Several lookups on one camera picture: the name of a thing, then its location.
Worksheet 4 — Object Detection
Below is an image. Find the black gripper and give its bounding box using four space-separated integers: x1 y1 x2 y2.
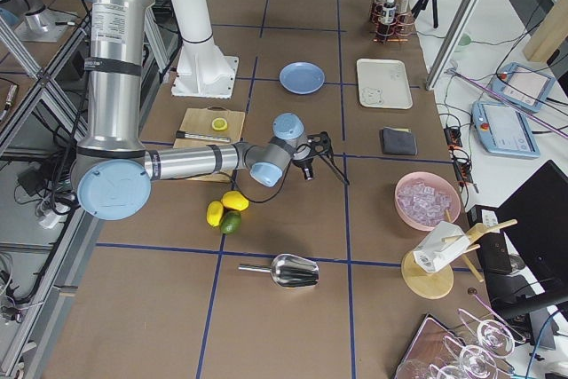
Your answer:
293 131 350 186

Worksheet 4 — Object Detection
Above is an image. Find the blue plate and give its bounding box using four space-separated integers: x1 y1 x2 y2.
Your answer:
279 61 326 95

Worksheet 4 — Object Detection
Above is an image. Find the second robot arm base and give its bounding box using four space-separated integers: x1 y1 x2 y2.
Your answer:
1 0 67 43

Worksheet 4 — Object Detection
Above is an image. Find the grey folded cloth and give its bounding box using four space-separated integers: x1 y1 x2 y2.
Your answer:
380 127 417 155

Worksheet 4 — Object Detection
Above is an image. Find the cream bear tray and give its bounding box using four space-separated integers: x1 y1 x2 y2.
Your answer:
356 59 413 110

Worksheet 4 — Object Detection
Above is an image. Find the yellow lemon front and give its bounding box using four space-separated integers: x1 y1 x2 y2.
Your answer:
221 190 249 211

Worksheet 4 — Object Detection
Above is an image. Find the yellow lemon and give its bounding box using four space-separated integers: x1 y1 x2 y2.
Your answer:
206 201 225 227
221 190 249 211

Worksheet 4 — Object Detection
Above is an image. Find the lemon half slice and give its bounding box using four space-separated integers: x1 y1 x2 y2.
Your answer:
211 117 228 132

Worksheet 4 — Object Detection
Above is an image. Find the pink ice bowl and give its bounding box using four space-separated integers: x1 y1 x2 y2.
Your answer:
394 171 462 231

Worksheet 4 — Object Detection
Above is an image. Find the green lime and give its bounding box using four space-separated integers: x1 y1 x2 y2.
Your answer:
219 210 241 234

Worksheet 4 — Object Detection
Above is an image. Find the yellow lemon back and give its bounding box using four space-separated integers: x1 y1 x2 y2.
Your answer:
206 201 225 227

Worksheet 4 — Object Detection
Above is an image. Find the steel ice scoop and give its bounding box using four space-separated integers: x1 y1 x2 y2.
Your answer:
239 254 320 288

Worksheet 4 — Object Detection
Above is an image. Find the wooden cutting board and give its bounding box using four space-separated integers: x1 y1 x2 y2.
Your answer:
170 107 247 184

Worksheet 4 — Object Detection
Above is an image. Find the steel muddler black cap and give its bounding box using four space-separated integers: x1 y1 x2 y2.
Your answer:
175 130 232 144

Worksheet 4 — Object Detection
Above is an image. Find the drink bottle left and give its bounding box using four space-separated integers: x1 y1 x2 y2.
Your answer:
380 0 396 26

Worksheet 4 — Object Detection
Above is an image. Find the wooden cup stand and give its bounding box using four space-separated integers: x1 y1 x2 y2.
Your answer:
401 219 517 299

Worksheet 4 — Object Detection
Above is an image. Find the blue teach pendant near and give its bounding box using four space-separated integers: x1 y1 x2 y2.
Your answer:
471 101 540 159

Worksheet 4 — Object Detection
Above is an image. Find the blue teach pendant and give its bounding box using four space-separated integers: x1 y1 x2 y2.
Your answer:
491 62 556 113
471 101 540 159

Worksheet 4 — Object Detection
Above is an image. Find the blue teach pendant far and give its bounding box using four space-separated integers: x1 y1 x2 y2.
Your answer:
491 62 556 113

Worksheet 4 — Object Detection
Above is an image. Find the wine glass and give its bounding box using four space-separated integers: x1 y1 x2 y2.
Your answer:
454 308 527 359

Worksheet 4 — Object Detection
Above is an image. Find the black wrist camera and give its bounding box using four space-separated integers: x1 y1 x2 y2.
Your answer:
299 159 314 181

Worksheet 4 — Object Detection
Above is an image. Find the copper wire bottle rack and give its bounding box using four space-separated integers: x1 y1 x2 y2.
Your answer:
369 0 414 43

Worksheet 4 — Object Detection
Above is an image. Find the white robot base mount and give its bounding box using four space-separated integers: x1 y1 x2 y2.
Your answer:
171 0 239 99

